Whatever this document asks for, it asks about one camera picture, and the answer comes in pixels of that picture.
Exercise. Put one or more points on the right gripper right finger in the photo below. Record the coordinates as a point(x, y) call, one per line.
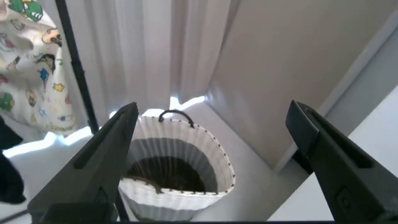
point(348, 168)

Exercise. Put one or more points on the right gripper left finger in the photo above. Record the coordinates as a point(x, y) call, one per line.
point(90, 174)

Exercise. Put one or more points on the black garment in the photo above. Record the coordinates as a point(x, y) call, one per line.
point(9, 180)

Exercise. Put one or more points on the cream printed garment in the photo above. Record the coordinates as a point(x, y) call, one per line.
point(34, 77)

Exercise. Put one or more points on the white laundry basket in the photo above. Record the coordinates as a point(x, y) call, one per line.
point(186, 137)

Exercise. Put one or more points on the white curtain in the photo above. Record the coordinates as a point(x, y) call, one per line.
point(140, 56)

